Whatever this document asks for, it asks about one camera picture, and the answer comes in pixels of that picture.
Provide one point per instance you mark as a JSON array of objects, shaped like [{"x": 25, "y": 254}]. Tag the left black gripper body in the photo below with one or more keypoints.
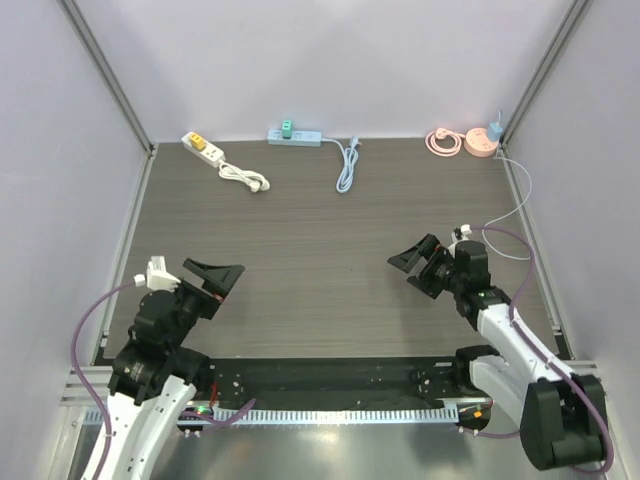
[{"x": 196, "y": 302}]

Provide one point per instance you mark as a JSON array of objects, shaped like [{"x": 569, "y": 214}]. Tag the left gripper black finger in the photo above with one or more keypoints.
[
  {"x": 200, "y": 270},
  {"x": 219, "y": 280}
]

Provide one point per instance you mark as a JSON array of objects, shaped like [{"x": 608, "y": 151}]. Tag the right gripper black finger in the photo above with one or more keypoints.
[
  {"x": 423, "y": 282},
  {"x": 408, "y": 259}
]

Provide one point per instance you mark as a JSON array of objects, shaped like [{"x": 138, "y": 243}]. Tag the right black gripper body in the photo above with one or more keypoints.
[{"x": 428, "y": 269}]

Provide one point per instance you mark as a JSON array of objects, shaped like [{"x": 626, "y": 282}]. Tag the white power strip with cord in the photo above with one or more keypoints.
[{"x": 216, "y": 158}]

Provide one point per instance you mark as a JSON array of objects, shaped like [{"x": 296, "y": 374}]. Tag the yellow plug adapter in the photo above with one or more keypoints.
[{"x": 197, "y": 141}]

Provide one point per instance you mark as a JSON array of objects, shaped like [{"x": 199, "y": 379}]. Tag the light blue power strip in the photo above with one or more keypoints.
[{"x": 303, "y": 138}]

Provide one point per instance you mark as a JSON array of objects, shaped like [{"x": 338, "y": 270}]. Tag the teal plug adapter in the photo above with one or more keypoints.
[{"x": 287, "y": 129}]

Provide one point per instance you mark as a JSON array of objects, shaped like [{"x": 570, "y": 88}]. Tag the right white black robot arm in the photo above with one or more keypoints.
[{"x": 561, "y": 415}]

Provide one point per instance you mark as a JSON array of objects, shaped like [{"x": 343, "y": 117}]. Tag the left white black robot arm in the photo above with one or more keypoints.
[{"x": 154, "y": 377}]

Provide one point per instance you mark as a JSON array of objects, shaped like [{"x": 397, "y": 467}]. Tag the pink round power socket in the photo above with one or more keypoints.
[{"x": 447, "y": 143}]

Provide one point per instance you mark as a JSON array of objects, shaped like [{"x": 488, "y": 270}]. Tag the light blue charger plug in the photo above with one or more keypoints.
[{"x": 494, "y": 131}]

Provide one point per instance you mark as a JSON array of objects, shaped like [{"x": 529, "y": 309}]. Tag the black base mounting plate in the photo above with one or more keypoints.
[{"x": 337, "y": 384}]

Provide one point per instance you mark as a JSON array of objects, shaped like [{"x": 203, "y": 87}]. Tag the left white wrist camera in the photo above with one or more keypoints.
[{"x": 157, "y": 277}]

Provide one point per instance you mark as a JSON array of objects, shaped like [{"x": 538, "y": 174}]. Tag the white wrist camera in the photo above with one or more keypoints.
[
  {"x": 157, "y": 277},
  {"x": 461, "y": 233}
]

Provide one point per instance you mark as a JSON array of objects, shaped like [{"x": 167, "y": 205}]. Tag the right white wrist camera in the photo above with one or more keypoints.
[{"x": 461, "y": 233}]

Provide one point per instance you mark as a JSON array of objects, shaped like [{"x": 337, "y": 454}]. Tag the white slotted cable duct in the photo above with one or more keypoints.
[{"x": 446, "y": 415}]

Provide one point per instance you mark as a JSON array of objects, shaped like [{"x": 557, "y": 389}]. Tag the right aluminium frame post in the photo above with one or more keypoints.
[{"x": 570, "y": 22}]

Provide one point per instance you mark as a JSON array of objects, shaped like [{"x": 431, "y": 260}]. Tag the aluminium frame post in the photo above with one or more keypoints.
[
  {"x": 570, "y": 22},
  {"x": 91, "y": 45}
]

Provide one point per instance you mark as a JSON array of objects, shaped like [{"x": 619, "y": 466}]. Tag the left aluminium frame post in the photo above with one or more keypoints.
[{"x": 91, "y": 45}]

